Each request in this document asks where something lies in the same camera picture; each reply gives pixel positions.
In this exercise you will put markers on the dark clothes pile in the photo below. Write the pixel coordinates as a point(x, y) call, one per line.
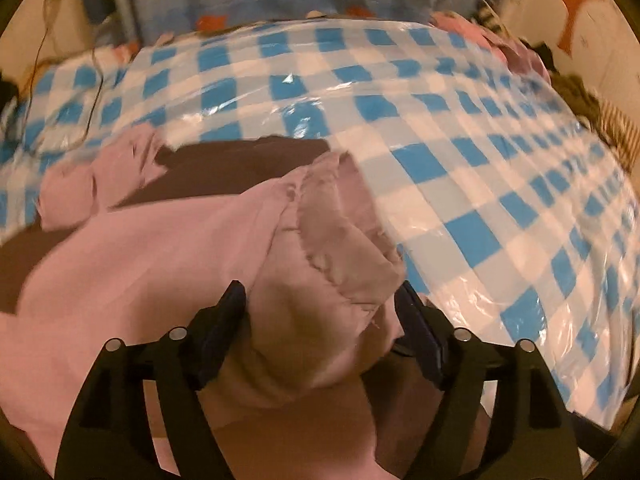
point(575, 95)

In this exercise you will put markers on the blue checked plastic sheet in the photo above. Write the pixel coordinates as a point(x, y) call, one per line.
point(400, 110)

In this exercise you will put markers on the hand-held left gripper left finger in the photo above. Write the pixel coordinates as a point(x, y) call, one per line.
point(220, 340)

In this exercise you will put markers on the pink cloth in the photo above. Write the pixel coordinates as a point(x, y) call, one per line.
point(520, 60)

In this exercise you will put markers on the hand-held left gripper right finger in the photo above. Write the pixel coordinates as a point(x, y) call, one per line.
point(420, 340)

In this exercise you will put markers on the striped cloth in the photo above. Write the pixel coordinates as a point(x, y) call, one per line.
point(620, 125)

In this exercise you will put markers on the pink sweatshirt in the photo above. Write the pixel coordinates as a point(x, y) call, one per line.
point(150, 270)

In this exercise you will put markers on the dark brown cloth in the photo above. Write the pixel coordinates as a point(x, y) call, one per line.
point(240, 165)

